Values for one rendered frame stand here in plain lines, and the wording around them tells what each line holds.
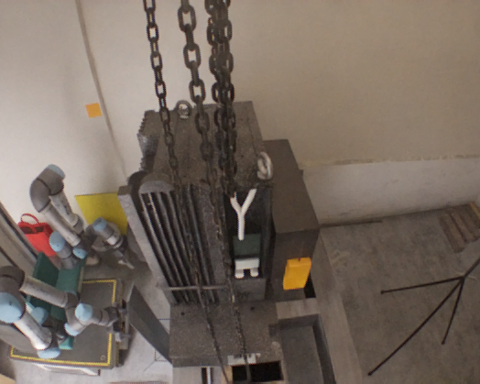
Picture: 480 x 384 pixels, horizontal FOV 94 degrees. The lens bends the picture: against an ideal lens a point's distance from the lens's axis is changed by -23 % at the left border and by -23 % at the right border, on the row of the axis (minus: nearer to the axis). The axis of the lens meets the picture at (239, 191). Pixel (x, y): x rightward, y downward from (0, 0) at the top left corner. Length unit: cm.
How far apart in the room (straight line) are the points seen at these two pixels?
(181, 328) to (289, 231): 72
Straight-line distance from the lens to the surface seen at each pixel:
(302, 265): 94
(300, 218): 86
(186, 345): 130
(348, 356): 159
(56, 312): 185
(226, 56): 31
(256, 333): 130
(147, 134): 104
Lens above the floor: 213
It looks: 44 degrees down
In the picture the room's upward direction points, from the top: 2 degrees counter-clockwise
